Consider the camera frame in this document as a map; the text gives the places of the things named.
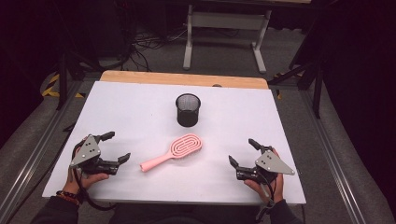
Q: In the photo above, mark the pink hairbrush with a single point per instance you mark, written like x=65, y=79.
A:
x=158, y=162

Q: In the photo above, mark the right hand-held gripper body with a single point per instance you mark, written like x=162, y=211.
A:
x=271, y=163

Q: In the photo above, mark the grey metal table frame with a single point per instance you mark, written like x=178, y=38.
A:
x=224, y=21

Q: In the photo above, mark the yellow black hazard tape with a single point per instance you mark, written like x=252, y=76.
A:
x=49, y=90

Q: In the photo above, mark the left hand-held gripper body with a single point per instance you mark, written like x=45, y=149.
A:
x=87, y=154

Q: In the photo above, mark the person's left hand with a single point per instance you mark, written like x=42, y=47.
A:
x=84, y=181

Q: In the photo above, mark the person's right hand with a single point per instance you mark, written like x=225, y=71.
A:
x=274, y=189

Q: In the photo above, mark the black mesh pen holder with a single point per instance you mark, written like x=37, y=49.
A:
x=187, y=117

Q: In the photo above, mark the black metal stand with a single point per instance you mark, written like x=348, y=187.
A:
x=63, y=77
x=317, y=87

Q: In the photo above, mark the aluminium floor rail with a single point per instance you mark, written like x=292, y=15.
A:
x=34, y=155
x=336, y=174

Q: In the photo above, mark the person's lap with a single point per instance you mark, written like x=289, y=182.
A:
x=186, y=215

